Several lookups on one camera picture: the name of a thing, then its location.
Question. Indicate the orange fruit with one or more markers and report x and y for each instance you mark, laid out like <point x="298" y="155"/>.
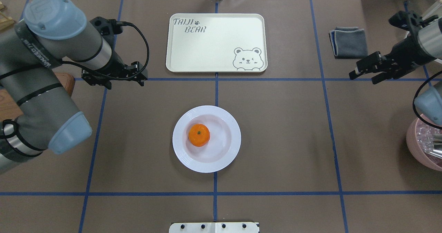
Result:
<point x="199" y="135"/>

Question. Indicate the metal scoop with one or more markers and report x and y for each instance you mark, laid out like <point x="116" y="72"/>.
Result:
<point x="433" y="149"/>

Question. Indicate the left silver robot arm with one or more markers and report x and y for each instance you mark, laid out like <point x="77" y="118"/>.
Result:
<point x="53" y="33"/>

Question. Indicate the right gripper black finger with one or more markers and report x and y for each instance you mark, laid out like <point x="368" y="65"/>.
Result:
<point x="372" y="63"/>

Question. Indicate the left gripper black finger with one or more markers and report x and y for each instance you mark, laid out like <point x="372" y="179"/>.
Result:
<point x="138" y="73"/>

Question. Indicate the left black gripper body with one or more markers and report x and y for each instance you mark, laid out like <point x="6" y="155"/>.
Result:
<point x="117" y="65"/>

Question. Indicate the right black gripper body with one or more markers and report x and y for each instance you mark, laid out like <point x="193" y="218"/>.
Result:
<point x="404" y="56"/>

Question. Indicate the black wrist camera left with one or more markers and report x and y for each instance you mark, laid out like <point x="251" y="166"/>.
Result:
<point x="107" y="27"/>

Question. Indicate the cream bear tray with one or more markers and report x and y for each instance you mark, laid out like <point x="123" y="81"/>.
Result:
<point x="216" y="43"/>

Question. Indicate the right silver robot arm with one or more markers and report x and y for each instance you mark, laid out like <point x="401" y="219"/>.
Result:
<point x="421" y="47"/>

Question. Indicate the wooden mug rack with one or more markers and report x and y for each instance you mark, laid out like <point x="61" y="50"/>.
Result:
<point x="5" y="21"/>

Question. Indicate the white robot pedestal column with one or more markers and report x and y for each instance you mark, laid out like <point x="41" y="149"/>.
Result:
<point x="215" y="227"/>

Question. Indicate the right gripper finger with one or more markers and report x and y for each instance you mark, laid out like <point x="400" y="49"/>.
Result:
<point x="384" y="75"/>

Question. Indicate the white round plate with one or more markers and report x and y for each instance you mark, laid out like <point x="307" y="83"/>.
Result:
<point x="223" y="146"/>

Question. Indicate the grey folded cloth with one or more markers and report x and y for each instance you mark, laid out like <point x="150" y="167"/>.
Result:
<point x="348" y="42"/>

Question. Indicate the pink bowl with ice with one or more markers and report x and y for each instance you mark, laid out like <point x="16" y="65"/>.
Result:
<point x="420" y="143"/>

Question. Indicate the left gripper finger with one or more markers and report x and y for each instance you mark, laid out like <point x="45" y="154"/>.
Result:
<point x="92" y="80"/>

